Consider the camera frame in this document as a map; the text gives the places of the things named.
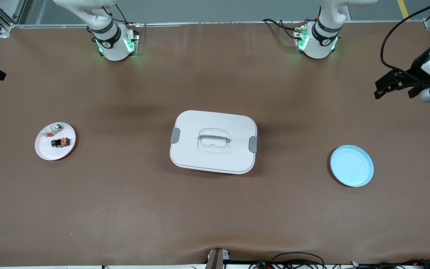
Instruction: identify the pink round plate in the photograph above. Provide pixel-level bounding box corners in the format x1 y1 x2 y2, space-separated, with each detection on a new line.
35 122 77 161

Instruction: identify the brown bracket post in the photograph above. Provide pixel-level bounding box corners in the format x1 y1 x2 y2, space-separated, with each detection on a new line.
205 248 224 269

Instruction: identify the black base cable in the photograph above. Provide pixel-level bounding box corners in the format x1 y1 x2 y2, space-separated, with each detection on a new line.
102 2 141 41
262 18 314 40

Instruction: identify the light blue round plate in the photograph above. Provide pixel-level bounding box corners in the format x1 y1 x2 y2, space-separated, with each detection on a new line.
330 145 374 187

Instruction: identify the black cable bundle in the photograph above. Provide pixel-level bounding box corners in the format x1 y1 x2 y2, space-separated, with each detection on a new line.
249 259 430 269

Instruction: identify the black looped cable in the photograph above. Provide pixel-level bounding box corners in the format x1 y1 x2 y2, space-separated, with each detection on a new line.
272 252 326 269

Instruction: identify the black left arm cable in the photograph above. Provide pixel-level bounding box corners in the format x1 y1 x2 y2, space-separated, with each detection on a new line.
381 0 430 74

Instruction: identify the silver switch with green end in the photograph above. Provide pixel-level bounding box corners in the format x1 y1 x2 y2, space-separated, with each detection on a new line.
41 124 64 138

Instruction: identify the brown table mat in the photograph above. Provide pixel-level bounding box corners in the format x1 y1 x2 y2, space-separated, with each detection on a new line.
0 22 430 268

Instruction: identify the silver table edge rail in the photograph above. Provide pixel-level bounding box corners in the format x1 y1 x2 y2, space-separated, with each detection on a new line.
12 21 424 30

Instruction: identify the white lidded storage box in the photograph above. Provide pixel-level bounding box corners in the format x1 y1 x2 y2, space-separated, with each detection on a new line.
169 110 258 175

